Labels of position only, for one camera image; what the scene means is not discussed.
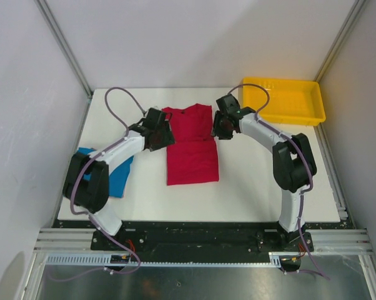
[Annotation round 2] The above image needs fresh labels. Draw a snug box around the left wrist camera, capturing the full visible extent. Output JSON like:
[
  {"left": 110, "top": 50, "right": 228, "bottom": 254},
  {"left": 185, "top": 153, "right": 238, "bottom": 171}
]
[{"left": 142, "top": 107, "right": 172, "bottom": 130}]

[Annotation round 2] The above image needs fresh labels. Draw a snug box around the red polo shirt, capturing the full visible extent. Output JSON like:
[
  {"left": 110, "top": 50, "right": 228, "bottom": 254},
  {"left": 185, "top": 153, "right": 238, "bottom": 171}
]
[{"left": 162, "top": 104, "right": 219, "bottom": 186}]

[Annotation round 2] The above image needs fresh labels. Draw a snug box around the grey slotted cable duct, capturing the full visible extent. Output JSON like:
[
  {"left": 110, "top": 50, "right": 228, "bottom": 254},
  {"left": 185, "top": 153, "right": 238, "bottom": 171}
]
[{"left": 46, "top": 252, "right": 300, "bottom": 268}]

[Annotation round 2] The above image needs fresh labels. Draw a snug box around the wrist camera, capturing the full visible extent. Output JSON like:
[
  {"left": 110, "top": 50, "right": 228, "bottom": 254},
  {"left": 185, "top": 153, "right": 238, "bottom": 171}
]
[
  {"left": 216, "top": 94, "right": 240, "bottom": 114},
  {"left": 142, "top": 107, "right": 172, "bottom": 130}
]

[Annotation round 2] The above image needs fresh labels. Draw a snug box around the left aluminium frame post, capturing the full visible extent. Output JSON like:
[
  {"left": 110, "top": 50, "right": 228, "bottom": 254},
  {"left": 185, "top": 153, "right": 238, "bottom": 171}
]
[{"left": 34, "top": 0, "right": 93, "bottom": 99}]

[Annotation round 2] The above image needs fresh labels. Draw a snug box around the right aluminium frame post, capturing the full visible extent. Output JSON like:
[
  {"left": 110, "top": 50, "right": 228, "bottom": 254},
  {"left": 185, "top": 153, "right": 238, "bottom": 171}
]
[{"left": 314, "top": 0, "right": 369, "bottom": 83}]

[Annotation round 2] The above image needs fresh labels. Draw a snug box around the blue t shirt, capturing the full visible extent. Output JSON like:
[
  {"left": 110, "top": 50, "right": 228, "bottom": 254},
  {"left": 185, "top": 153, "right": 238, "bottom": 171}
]
[{"left": 74, "top": 147, "right": 134, "bottom": 199}]

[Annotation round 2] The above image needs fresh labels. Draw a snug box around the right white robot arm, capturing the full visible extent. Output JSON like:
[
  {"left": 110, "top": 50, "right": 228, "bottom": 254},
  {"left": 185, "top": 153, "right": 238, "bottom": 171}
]
[{"left": 212, "top": 108, "right": 317, "bottom": 251}]

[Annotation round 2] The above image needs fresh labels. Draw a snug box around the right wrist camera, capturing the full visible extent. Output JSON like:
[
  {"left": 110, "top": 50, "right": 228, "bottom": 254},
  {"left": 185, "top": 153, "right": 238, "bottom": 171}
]
[{"left": 216, "top": 94, "right": 240, "bottom": 114}]

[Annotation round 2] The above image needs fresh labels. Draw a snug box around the yellow plastic tray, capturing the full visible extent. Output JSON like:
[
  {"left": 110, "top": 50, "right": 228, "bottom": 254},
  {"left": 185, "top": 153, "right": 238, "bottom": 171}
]
[{"left": 241, "top": 77, "right": 326, "bottom": 126}]

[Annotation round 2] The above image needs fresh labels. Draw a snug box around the aluminium frame post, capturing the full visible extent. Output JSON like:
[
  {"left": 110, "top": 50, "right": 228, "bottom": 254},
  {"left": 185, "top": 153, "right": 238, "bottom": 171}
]
[
  {"left": 34, "top": 0, "right": 93, "bottom": 99},
  {"left": 314, "top": 0, "right": 369, "bottom": 83}
]

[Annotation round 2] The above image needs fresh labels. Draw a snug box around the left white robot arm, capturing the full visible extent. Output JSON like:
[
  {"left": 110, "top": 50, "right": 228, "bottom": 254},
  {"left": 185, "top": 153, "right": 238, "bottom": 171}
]
[{"left": 62, "top": 120, "right": 175, "bottom": 250}]

